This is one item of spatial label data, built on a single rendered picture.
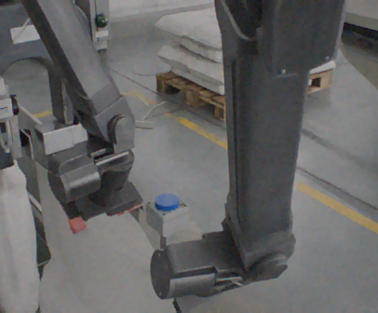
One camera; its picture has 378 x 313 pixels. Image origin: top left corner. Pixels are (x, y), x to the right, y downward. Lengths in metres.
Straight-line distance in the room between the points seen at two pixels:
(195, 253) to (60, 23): 0.34
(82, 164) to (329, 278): 1.83
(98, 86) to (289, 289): 1.77
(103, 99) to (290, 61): 0.50
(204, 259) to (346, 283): 1.91
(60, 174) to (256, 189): 0.38
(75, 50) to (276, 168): 0.38
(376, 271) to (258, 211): 2.10
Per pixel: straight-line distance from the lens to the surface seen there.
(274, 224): 0.55
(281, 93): 0.38
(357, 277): 2.55
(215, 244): 0.63
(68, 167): 0.79
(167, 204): 1.32
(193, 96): 4.07
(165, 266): 0.62
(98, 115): 0.78
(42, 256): 1.98
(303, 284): 2.45
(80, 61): 0.76
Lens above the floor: 1.56
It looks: 27 degrees down
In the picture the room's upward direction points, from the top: straight up
